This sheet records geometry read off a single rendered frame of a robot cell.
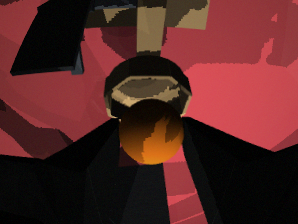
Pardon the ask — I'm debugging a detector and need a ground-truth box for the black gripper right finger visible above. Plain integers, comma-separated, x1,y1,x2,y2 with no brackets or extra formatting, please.
181,117,298,224

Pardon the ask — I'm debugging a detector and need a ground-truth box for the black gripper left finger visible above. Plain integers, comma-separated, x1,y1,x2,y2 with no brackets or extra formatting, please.
0,119,120,224

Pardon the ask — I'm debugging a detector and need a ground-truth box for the orange ball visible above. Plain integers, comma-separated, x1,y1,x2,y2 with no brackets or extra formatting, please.
118,99,185,164

